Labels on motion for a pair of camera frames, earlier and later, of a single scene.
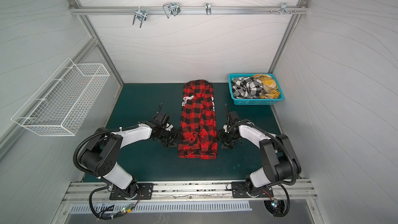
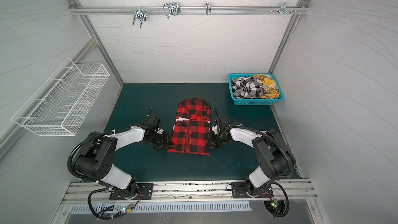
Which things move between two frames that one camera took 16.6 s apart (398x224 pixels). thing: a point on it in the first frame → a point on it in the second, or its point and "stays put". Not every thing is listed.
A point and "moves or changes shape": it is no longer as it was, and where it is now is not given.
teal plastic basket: [253, 101] stays put
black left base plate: [145, 191] stays put
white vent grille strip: [153, 207] stays put
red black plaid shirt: [198, 133] moves or changes shape
